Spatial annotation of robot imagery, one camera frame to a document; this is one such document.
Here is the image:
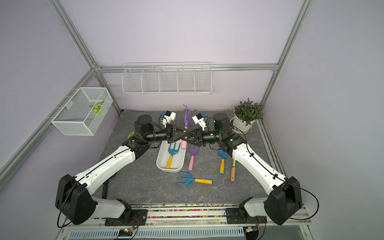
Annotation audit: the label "green leaf in basket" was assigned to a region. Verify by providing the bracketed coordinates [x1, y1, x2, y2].
[90, 101, 106, 116]

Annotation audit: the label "teal fork yellow handle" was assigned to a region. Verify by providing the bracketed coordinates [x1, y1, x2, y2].
[176, 172, 213, 186]

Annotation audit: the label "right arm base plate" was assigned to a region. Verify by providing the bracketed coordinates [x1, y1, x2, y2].
[224, 208, 267, 225]

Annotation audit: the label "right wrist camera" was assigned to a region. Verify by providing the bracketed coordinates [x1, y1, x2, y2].
[192, 114, 207, 131]

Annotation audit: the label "white mesh wall basket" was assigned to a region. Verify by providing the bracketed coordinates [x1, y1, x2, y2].
[51, 87, 113, 136]

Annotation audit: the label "white vented cable duct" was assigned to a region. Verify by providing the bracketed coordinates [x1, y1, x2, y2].
[65, 227, 245, 240]

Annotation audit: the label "teal rake yellow handle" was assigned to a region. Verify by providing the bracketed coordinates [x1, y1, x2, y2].
[218, 150, 229, 176]
[166, 143, 182, 169]

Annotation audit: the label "white wire wall shelf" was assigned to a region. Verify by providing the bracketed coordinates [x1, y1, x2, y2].
[122, 62, 213, 95]

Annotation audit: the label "aluminium frame rails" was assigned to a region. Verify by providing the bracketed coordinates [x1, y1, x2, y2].
[0, 0, 316, 235]

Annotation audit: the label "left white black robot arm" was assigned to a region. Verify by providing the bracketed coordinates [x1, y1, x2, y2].
[55, 115, 189, 226]

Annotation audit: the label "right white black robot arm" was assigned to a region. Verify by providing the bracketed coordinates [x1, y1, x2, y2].
[172, 113, 303, 226]

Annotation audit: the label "large potted plant white pot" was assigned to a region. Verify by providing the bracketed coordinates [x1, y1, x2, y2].
[232, 98, 264, 134]

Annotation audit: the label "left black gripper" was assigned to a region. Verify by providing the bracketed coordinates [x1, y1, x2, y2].
[145, 124, 189, 144]

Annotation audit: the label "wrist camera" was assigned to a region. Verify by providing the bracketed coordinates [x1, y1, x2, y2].
[192, 114, 207, 131]
[161, 111, 176, 127]

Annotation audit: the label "purple rake pink handle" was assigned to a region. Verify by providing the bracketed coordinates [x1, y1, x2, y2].
[181, 104, 192, 150]
[188, 145, 200, 172]

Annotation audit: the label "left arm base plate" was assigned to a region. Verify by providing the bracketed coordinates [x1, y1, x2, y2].
[105, 209, 148, 227]

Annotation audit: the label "white storage box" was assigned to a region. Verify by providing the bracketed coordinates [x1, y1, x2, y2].
[156, 140, 186, 173]

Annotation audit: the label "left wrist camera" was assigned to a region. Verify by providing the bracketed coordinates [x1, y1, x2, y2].
[161, 111, 176, 127]

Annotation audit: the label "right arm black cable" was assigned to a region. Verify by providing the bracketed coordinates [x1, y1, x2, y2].
[230, 122, 320, 223]

